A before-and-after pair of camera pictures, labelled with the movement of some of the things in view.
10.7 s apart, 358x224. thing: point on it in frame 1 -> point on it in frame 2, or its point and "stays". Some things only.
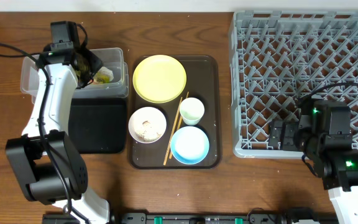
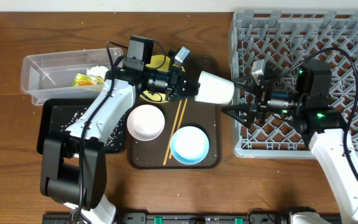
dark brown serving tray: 203,74 stays
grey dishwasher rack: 278,58 stays
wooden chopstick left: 181,100 stays
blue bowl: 189,145 stays
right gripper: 289,127 -> 260,104
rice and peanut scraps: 146,137 -> 115,137
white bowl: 147,124 stays
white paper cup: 191,110 -> 214,89
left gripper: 89,65 -> 173,88
